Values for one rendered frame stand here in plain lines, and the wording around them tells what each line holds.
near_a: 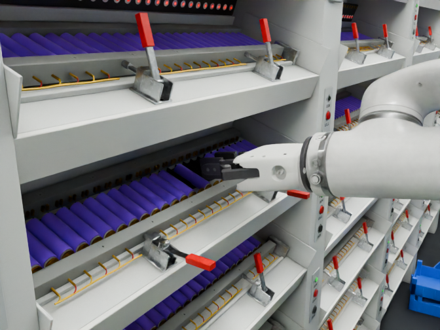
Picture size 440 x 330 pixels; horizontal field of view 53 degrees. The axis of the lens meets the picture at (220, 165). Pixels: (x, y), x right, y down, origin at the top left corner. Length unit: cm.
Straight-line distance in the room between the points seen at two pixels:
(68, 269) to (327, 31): 61
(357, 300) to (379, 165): 111
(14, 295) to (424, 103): 48
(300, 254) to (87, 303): 56
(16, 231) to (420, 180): 40
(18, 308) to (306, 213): 64
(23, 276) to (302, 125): 62
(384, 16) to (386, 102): 98
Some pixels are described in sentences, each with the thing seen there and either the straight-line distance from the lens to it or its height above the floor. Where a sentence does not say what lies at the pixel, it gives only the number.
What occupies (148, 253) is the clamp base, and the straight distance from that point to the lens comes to 56.
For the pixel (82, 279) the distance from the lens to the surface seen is 51.
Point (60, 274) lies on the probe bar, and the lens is 49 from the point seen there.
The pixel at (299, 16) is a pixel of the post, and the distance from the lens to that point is 87.
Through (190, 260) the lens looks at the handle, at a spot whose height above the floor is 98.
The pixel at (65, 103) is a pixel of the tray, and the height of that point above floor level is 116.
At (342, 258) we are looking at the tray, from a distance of 140.
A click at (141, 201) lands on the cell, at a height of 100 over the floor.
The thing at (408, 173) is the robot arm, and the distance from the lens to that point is 53.
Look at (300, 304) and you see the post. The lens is 102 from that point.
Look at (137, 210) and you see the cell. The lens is 60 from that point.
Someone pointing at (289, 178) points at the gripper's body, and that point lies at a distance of 57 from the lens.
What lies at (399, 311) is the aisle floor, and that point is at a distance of 229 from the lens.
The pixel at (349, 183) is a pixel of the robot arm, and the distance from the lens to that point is 55.
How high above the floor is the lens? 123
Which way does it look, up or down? 17 degrees down
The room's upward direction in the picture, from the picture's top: straight up
